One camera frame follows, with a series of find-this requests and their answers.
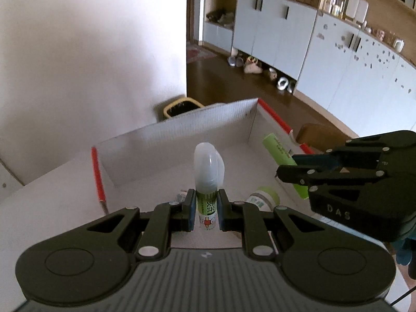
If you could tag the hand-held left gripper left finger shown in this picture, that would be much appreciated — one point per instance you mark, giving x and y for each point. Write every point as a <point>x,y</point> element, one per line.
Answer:
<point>191,209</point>

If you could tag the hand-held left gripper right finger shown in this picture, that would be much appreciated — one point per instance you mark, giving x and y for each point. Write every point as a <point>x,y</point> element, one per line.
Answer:
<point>223,209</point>

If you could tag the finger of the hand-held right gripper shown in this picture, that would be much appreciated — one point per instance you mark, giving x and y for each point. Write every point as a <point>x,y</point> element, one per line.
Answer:
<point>312,160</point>
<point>292,173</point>

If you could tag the green label bottle translucent cap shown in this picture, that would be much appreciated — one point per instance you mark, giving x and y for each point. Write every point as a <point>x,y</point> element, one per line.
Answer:
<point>208,169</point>

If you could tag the red cardboard box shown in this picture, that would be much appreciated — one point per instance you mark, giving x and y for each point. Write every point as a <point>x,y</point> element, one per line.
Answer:
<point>169,149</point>

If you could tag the person's right hand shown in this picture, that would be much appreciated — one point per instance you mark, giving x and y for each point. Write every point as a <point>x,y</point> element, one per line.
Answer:
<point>404,252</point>

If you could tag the small grey item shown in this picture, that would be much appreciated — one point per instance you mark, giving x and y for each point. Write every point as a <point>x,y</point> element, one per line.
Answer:
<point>180,197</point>

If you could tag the wooden chair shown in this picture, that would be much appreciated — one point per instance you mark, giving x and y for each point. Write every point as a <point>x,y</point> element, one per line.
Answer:
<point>320,135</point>

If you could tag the green tube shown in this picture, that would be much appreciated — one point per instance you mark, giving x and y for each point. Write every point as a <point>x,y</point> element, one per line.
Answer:
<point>276,151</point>

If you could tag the white jar green lid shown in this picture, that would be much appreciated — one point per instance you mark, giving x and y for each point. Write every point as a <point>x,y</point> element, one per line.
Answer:
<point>265,198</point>

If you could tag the silver shoe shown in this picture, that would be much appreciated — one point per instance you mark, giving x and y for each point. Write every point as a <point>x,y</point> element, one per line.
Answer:
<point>292,86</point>
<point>282,83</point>

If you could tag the white cabinet with stickers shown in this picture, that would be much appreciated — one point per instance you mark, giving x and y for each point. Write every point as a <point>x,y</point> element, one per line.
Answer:
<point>357,81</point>

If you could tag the yellow trash bin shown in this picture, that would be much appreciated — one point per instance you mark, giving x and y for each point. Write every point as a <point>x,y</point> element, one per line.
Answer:
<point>182,106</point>

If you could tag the plush slippers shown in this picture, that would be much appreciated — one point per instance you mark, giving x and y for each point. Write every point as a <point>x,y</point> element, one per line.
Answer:
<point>253,65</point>

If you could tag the grey shoe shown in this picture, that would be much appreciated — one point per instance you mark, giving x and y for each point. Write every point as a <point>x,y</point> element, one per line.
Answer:
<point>231,61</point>
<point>240,61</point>

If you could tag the plain white cabinet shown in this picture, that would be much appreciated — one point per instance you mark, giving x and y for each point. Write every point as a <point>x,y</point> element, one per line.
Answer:
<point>276,29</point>

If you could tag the white mug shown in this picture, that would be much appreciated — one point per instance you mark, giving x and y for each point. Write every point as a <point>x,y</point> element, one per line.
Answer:
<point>398,45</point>

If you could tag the patterned rug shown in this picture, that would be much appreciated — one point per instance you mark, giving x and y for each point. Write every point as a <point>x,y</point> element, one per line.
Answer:
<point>198,53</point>

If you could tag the white canister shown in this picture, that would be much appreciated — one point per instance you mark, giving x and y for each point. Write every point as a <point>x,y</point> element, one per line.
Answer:
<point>363,10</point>
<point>351,6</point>

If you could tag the low white cabinet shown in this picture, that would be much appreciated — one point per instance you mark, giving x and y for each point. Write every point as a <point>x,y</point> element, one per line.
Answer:
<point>216,34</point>

